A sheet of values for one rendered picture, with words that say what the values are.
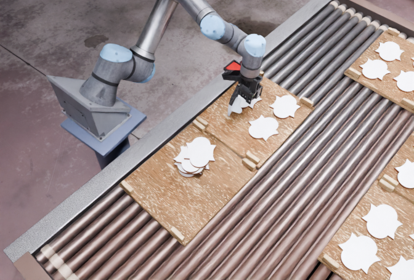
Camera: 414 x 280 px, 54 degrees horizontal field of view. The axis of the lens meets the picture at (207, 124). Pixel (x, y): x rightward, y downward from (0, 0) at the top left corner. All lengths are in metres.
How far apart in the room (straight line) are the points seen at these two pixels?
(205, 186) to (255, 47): 0.55
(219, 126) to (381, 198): 0.69
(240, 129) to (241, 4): 2.29
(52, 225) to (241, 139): 0.79
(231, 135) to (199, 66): 1.63
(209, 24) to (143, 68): 0.47
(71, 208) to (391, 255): 1.15
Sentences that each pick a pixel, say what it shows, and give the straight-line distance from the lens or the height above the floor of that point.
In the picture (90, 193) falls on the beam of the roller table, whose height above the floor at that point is 0.92.
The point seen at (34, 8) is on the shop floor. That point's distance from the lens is 4.07.
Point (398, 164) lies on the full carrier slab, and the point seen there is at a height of 0.94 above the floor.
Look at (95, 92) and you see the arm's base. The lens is 1.68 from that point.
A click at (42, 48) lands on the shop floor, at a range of 3.64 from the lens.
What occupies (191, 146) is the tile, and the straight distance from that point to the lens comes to 1.58.
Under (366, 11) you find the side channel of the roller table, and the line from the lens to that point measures 2.43.
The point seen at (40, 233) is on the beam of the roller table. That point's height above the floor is 0.91.
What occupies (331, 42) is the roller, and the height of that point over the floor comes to 0.92.
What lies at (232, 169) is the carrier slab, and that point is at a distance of 1.61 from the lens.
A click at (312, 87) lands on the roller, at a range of 1.95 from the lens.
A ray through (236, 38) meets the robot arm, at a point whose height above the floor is 1.34.
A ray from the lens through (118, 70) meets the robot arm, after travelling 1.67.
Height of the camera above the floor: 2.32
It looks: 53 degrees down
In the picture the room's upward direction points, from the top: 1 degrees clockwise
